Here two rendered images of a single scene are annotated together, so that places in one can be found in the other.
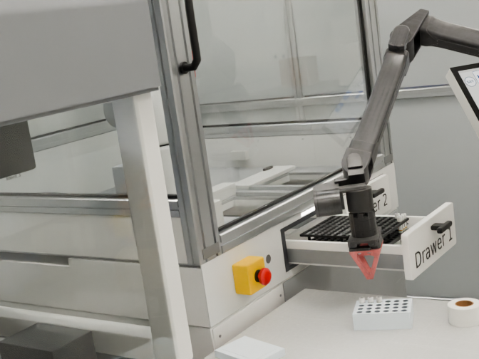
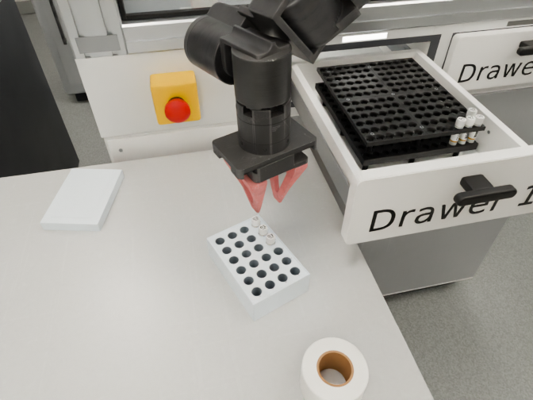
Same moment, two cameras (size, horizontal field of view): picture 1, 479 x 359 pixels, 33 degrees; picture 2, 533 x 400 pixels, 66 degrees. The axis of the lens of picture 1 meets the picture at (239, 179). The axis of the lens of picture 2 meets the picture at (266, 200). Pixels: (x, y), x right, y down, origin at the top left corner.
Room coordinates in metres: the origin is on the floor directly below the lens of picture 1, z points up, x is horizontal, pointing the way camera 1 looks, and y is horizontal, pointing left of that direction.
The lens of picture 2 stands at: (1.42, -0.50, 1.22)
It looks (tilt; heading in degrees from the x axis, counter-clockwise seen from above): 44 degrees down; 41
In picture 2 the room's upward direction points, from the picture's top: straight up
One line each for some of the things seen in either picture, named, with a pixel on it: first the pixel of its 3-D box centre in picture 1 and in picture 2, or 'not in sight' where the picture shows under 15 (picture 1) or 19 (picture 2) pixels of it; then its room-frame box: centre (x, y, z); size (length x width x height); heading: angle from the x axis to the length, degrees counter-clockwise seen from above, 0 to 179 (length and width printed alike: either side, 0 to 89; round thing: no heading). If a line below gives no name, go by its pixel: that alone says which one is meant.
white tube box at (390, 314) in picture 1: (383, 314); (256, 263); (1.67, -0.27, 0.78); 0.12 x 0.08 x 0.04; 74
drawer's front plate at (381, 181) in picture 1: (366, 203); (515, 57); (2.31, -0.36, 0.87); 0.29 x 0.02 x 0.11; 144
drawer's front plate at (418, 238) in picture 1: (430, 238); (457, 193); (1.86, -0.43, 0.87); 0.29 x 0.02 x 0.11; 144
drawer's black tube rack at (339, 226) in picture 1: (356, 237); (389, 112); (1.98, -0.27, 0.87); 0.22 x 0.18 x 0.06; 54
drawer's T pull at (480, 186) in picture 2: (439, 226); (479, 188); (1.85, -0.46, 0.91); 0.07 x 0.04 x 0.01; 144
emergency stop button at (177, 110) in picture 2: (262, 276); (177, 109); (1.76, -0.02, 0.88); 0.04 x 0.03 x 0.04; 144
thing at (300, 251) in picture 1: (353, 239); (385, 111); (1.99, -0.27, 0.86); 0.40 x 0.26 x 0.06; 54
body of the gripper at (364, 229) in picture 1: (363, 226); (263, 125); (1.70, -0.25, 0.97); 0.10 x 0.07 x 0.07; 164
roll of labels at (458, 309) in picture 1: (465, 312); (332, 375); (1.61, -0.43, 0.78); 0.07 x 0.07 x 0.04
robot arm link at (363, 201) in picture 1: (356, 199); (258, 70); (1.70, -0.25, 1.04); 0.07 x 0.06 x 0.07; 82
